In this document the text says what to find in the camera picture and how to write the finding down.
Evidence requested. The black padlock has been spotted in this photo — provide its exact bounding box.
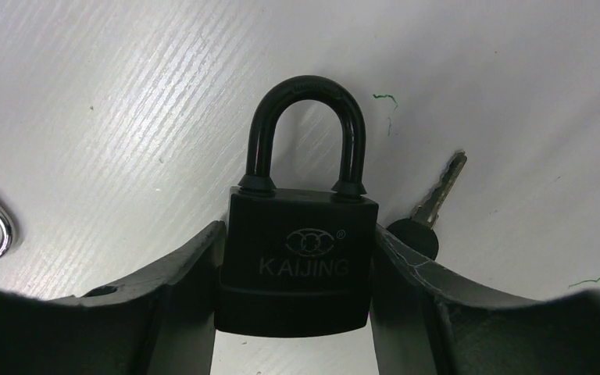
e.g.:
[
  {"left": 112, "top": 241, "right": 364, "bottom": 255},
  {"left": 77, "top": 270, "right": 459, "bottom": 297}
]
[{"left": 214, "top": 75, "right": 379, "bottom": 338}]

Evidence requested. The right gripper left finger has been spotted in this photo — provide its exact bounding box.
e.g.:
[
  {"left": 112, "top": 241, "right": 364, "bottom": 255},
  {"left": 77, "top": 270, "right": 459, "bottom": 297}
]
[{"left": 0, "top": 221, "right": 226, "bottom": 374}]

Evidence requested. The small key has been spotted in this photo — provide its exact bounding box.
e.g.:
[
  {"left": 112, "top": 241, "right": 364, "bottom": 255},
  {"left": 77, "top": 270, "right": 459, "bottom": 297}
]
[{"left": 387, "top": 150, "right": 467, "bottom": 260}]

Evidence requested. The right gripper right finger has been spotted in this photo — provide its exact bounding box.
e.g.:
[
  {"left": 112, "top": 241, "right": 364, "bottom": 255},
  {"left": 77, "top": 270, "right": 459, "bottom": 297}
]
[{"left": 370, "top": 227, "right": 600, "bottom": 374}]

